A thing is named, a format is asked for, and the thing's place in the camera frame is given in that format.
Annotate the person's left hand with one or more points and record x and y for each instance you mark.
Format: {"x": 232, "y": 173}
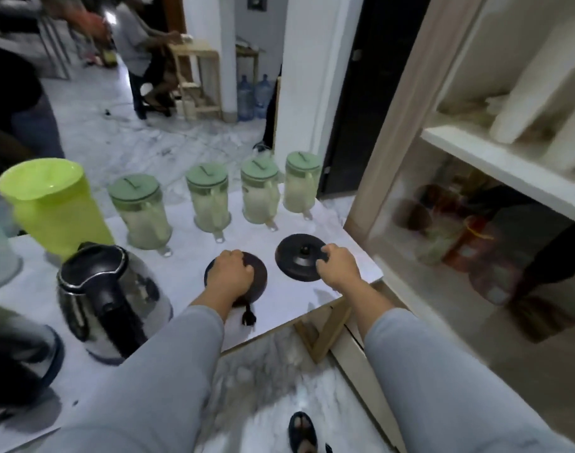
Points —
{"x": 231, "y": 275}

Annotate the stack of white plastic tumblers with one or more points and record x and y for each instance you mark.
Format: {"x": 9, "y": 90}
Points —
{"x": 570, "y": 141}
{"x": 532, "y": 89}

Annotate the stainless steel kettle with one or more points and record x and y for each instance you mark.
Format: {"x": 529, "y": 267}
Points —
{"x": 14, "y": 363}
{"x": 141, "y": 297}

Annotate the lime green plastic pitcher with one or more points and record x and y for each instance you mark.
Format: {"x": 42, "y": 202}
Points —
{"x": 56, "y": 212}

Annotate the grey metal table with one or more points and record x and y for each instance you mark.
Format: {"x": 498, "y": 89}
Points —
{"x": 51, "y": 47}

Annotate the blue water jug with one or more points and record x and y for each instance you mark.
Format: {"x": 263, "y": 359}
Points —
{"x": 245, "y": 99}
{"x": 263, "y": 96}

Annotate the green-lid pitcher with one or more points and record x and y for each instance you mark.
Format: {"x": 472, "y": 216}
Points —
{"x": 301, "y": 183}
{"x": 209, "y": 202}
{"x": 139, "y": 216}
{"x": 259, "y": 195}

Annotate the black round kettle base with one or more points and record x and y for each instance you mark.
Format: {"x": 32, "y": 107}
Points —
{"x": 297, "y": 257}
{"x": 260, "y": 283}

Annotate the person's left forearm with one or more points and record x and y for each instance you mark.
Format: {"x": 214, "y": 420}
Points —
{"x": 141, "y": 391}

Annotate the person's right hand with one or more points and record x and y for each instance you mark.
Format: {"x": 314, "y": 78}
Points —
{"x": 339, "y": 268}

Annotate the black sandal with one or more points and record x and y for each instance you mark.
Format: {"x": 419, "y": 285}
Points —
{"x": 297, "y": 434}

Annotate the framed wall picture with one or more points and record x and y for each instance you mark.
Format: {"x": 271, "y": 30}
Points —
{"x": 256, "y": 2}

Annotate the person's right forearm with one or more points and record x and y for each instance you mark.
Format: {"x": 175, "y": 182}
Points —
{"x": 433, "y": 372}

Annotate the light wooden side table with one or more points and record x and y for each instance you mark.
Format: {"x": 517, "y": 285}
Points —
{"x": 197, "y": 80}
{"x": 247, "y": 54}

